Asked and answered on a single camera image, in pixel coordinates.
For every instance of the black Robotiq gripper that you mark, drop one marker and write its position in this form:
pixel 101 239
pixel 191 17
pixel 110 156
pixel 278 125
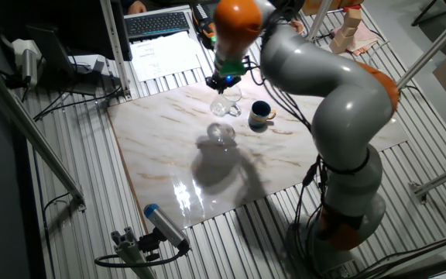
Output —
pixel 223 82

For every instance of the clear glass mug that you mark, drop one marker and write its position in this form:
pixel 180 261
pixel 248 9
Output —
pixel 227 104

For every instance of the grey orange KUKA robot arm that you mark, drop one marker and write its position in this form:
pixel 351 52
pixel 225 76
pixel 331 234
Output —
pixel 343 112

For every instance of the pink cup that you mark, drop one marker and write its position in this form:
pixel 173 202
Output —
pixel 297 26

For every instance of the person's bare hand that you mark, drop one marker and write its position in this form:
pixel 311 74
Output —
pixel 138 7

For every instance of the blue mug with yellow band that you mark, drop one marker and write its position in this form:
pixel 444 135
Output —
pixel 259 116

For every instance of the orange black teach pendant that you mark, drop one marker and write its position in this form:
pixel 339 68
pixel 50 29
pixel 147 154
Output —
pixel 203 23

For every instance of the white printed paper sheets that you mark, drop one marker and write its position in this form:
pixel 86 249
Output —
pixel 161 58

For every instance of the black computer keyboard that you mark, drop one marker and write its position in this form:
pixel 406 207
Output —
pixel 157 24

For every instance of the white marble pattern board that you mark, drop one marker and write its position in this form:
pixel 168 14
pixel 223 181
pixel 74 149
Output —
pixel 161 155

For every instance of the stacked wooden blocks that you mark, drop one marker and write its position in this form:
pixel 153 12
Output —
pixel 347 31

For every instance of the brown cardboard box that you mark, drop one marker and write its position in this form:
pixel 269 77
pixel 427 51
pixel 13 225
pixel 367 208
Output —
pixel 343 4

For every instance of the pink cloth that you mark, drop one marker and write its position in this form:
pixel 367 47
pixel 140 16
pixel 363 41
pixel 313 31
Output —
pixel 366 38

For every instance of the short aluminium profile stand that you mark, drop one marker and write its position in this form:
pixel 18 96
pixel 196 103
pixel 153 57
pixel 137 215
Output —
pixel 130 252

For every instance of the white grey cylindrical device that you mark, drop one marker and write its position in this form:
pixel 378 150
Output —
pixel 29 64

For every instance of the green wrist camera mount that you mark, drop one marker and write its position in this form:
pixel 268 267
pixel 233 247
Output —
pixel 231 67

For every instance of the aluminium frame post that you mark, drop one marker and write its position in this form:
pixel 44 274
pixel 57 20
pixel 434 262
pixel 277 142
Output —
pixel 319 19
pixel 114 46

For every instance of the silver camera with blue cap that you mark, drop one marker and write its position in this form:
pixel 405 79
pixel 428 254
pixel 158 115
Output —
pixel 165 224

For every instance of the black camera clamp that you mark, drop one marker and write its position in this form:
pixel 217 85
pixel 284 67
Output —
pixel 149 244

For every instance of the long aluminium frame bar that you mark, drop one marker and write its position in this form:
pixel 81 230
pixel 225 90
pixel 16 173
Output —
pixel 33 131

